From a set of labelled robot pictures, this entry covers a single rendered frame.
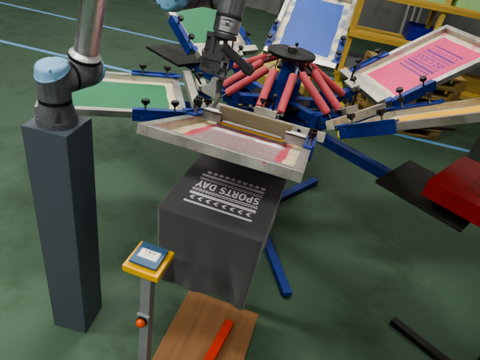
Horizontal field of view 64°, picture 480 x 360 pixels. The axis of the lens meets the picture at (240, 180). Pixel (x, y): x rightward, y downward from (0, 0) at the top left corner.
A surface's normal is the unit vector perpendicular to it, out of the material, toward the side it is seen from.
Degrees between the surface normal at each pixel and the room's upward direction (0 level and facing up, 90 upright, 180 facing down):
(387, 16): 90
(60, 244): 90
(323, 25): 32
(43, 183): 90
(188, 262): 93
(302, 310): 0
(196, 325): 0
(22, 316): 0
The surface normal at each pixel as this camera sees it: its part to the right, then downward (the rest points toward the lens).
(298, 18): -0.01, -0.43
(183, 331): 0.17, -0.81
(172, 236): -0.33, 0.50
